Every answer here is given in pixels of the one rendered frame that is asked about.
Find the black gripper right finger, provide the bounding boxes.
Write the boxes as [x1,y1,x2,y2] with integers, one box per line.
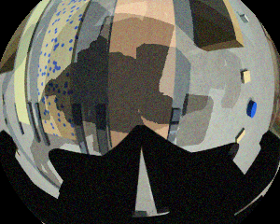
[141,124,240,214]

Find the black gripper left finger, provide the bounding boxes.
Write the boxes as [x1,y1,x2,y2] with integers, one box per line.
[48,124,143,216]

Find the small blue block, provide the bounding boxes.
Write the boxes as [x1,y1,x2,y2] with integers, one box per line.
[247,100,256,118]

